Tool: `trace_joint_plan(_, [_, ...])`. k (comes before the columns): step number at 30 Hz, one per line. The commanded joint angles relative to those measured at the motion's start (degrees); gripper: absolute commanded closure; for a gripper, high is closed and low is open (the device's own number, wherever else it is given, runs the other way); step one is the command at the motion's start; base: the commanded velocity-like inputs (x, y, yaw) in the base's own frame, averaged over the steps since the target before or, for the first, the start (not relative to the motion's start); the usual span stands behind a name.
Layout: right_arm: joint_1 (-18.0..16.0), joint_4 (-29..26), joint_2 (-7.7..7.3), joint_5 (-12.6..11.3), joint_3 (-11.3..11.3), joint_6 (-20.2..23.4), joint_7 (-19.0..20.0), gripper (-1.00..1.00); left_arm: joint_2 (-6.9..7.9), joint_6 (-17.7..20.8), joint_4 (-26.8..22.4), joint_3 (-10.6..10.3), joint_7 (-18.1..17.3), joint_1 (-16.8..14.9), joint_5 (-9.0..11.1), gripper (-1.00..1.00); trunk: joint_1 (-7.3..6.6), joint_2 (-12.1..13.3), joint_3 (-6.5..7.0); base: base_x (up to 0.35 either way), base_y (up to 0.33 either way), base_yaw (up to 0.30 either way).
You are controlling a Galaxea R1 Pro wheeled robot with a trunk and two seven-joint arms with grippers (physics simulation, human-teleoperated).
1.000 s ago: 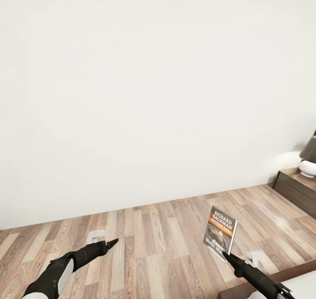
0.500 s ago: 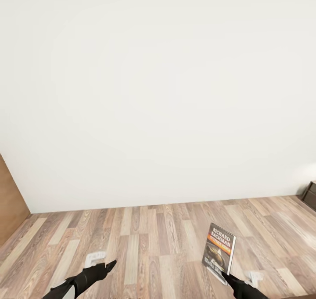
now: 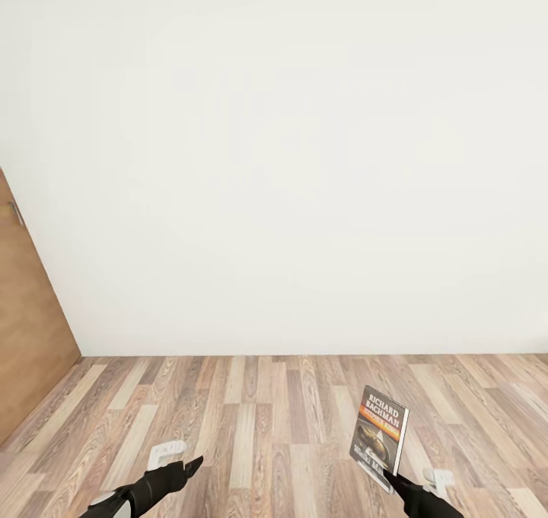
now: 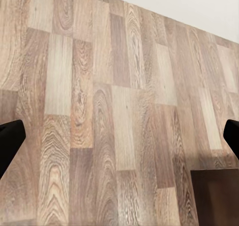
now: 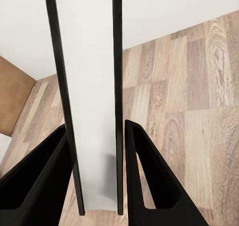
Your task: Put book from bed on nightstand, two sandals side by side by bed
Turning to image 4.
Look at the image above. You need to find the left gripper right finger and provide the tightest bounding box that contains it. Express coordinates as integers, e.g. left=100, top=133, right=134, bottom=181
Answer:
left=223, top=119, right=239, bottom=160

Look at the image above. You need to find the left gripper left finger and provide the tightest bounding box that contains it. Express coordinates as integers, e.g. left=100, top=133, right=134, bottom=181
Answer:
left=0, top=119, right=26, bottom=179

